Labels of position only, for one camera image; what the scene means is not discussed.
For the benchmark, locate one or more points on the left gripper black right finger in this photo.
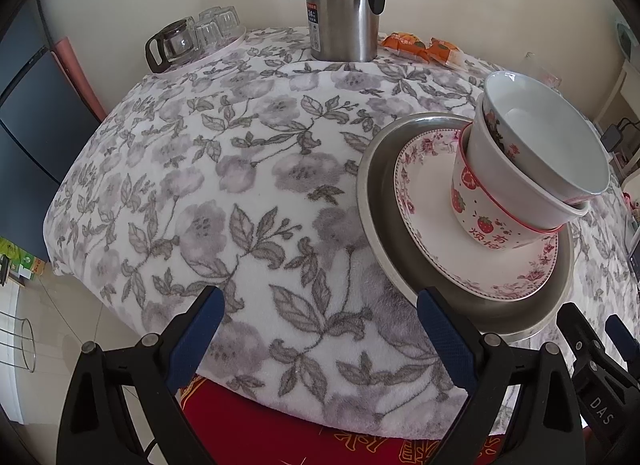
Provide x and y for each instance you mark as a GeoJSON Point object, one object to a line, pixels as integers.
{"type": "Point", "coordinates": [545, 426]}

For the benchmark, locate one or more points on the orange snack packet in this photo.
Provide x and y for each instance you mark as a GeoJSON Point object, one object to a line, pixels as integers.
{"type": "Point", "coordinates": [443, 52]}
{"type": "Point", "coordinates": [405, 45]}

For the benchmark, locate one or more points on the orange snack packet left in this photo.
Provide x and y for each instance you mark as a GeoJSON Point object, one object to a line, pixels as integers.
{"type": "Point", "coordinates": [405, 45]}

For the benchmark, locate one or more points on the pink white tray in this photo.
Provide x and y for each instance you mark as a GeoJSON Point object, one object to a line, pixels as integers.
{"type": "Point", "coordinates": [208, 52]}

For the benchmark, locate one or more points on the large stainless steel basin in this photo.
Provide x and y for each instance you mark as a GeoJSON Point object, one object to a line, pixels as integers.
{"type": "Point", "coordinates": [408, 270]}

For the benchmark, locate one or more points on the white square deep bowl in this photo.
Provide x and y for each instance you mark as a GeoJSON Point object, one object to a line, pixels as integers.
{"type": "Point", "coordinates": [510, 187]}

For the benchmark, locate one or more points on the pink rolled mat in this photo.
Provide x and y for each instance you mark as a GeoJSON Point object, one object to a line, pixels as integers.
{"type": "Point", "coordinates": [63, 48]}

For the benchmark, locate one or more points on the strawberry pattern red-rim bowl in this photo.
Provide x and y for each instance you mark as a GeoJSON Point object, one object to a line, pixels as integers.
{"type": "Point", "coordinates": [480, 215]}

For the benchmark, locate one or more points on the small white floral bowl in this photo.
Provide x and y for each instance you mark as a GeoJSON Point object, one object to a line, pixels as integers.
{"type": "Point", "coordinates": [544, 136]}

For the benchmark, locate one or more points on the glass teapot black handle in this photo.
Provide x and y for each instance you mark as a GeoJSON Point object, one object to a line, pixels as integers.
{"type": "Point", "coordinates": [173, 45]}

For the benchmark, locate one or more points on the clear glass mug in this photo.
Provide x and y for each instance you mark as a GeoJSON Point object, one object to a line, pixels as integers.
{"type": "Point", "coordinates": [532, 66]}

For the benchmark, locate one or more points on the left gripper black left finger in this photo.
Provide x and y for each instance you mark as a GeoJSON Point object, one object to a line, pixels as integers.
{"type": "Point", "coordinates": [121, 403]}

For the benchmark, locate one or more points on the wire rack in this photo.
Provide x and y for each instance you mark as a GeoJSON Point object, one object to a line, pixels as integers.
{"type": "Point", "coordinates": [18, 346]}

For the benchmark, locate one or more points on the orange snack packet right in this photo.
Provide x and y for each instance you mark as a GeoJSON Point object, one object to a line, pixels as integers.
{"type": "Point", "coordinates": [443, 52]}

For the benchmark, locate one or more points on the upturned clear drinking glass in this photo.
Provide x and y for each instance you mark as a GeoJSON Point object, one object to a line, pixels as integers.
{"type": "Point", "coordinates": [206, 29]}
{"type": "Point", "coordinates": [228, 21]}

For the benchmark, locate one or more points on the black power adapter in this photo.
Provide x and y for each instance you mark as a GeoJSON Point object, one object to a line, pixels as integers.
{"type": "Point", "coordinates": [611, 138]}

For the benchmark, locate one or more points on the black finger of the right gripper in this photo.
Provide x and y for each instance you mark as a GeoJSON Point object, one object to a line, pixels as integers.
{"type": "Point", "coordinates": [607, 392]}
{"type": "Point", "coordinates": [623, 340]}

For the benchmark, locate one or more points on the red embroidered cloth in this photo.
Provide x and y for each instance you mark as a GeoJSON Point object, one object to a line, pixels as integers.
{"type": "Point", "coordinates": [236, 430]}

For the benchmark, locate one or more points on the white side shelf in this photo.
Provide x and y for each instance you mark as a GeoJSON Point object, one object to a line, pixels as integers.
{"type": "Point", "coordinates": [622, 109]}

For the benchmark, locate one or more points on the stainless steel thermos jug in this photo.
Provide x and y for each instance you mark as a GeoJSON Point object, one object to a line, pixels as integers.
{"type": "Point", "coordinates": [344, 30]}

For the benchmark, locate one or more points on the pink floral round plate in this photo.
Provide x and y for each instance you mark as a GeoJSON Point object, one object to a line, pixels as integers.
{"type": "Point", "coordinates": [422, 182]}

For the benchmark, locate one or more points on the dark blue cabinet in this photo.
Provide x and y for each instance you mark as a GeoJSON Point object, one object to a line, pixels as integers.
{"type": "Point", "coordinates": [44, 126]}

